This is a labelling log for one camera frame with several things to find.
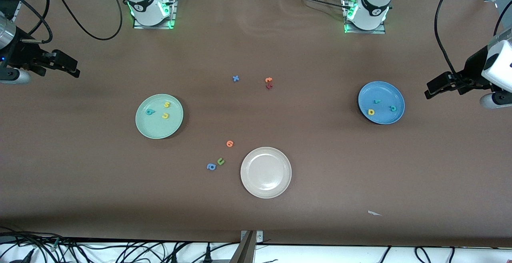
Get blue plate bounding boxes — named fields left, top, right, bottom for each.
left=358, top=81, right=406, bottom=125

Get green plate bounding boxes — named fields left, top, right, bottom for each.
left=135, top=94, right=184, bottom=140

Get beige plate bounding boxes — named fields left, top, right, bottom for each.
left=240, top=147, right=292, bottom=199

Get brown table cover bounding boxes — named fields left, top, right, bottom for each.
left=0, top=0, right=512, bottom=248

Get aluminium profile beam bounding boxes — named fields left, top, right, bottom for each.
left=229, top=231, right=256, bottom=263

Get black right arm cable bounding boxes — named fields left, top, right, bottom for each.
left=0, top=0, right=122, bottom=45

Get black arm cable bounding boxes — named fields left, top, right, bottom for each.
left=435, top=0, right=512, bottom=79
left=0, top=0, right=122, bottom=45

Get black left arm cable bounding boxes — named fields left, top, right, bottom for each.
left=435, top=0, right=512, bottom=79

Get black cable on table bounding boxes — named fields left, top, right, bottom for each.
left=278, top=0, right=352, bottom=10

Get black cable connector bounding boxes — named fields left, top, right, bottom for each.
left=10, top=248, right=36, bottom=263

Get small metal bracket plate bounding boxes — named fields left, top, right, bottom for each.
left=240, top=230, right=264, bottom=243

